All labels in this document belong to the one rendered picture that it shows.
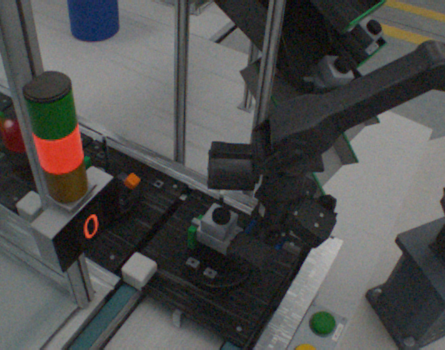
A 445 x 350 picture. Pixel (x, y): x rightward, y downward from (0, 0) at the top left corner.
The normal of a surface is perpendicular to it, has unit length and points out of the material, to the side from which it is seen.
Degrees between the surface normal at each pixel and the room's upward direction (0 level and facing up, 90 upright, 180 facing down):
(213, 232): 90
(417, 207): 0
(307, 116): 29
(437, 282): 0
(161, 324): 0
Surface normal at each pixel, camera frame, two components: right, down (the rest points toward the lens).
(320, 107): -0.42, -0.62
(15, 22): 0.86, 0.41
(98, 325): 0.07, -0.68
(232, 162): 0.06, -0.22
